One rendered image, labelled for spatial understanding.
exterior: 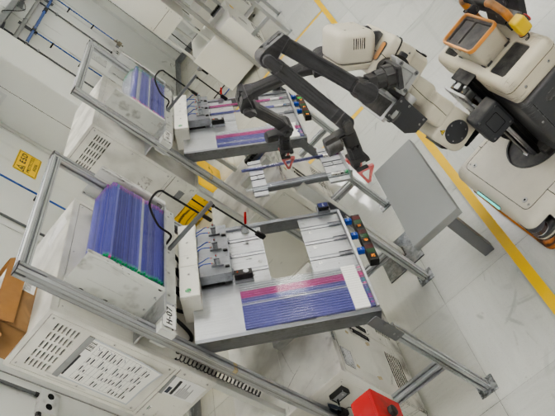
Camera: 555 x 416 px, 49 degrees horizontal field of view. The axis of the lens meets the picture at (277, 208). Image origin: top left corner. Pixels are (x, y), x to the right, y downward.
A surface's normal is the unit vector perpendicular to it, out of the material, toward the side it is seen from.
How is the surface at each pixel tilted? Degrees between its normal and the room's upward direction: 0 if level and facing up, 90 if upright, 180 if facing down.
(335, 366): 0
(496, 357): 0
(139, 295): 90
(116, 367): 92
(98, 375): 90
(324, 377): 0
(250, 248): 43
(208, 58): 90
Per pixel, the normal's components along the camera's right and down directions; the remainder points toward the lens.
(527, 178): -0.74, -0.49
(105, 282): 0.15, 0.55
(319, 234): -0.10, -0.82
